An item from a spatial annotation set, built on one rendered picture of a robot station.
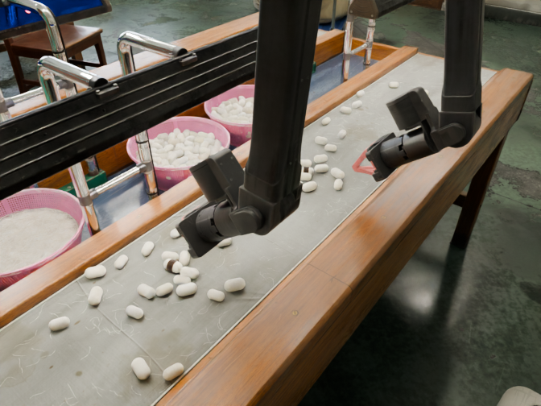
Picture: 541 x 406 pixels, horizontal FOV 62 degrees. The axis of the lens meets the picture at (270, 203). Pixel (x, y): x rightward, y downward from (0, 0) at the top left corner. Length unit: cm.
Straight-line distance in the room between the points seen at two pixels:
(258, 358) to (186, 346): 13
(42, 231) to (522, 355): 154
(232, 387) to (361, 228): 42
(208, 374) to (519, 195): 212
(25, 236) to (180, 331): 43
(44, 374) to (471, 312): 149
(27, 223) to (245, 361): 60
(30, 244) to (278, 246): 50
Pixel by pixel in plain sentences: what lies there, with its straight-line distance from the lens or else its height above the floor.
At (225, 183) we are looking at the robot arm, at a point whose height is 100.
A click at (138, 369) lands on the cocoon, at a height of 76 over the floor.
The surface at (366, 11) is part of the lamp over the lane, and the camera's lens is 121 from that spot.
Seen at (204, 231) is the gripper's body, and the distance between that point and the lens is 71.
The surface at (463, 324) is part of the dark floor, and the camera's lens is 185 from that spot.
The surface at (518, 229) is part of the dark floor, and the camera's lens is 235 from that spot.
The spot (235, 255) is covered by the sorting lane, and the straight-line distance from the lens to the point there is 89.
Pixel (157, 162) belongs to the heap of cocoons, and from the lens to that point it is 119.
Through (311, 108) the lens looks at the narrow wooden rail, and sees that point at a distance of 137.
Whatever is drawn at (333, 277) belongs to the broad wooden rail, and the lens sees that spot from 82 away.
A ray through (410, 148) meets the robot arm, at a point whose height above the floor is 92.
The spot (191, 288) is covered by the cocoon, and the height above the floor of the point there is 76.
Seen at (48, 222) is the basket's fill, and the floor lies 73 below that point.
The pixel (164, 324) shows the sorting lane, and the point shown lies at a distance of 80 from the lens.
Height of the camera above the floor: 137
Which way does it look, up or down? 38 degrees down
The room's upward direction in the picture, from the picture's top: straight up
